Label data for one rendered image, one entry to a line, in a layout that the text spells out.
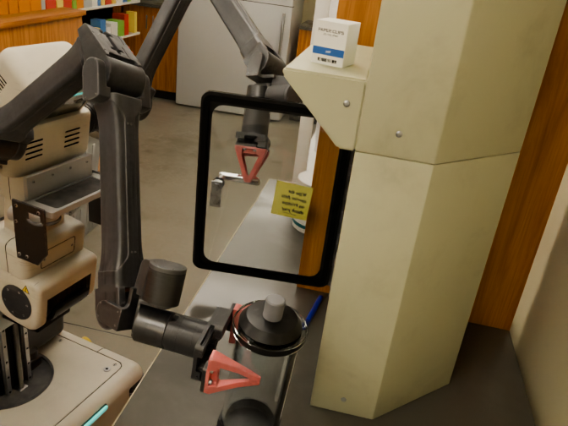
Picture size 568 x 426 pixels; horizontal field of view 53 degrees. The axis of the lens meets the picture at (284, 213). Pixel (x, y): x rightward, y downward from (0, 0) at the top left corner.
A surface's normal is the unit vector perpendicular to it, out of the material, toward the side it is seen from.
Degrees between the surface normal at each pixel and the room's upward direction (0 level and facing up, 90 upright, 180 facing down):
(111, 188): 69
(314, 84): 90
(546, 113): 90
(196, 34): 90
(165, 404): 0
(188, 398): 0
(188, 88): 90
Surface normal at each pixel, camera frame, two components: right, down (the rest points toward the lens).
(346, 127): -0.19, 0.40
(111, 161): -0.52, -0.06
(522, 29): 0.55, 0.41
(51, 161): 0.88, 0.39
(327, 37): -0.44, 0.33
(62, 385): 0.11, -0.90
